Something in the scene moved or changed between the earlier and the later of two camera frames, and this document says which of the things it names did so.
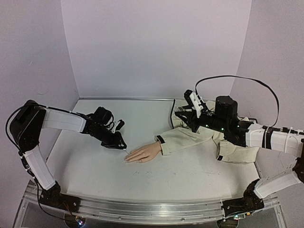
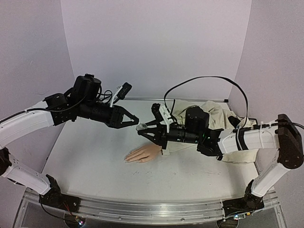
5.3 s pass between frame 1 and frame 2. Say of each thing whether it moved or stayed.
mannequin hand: stayed
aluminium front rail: stayed
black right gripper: moved
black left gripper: moved
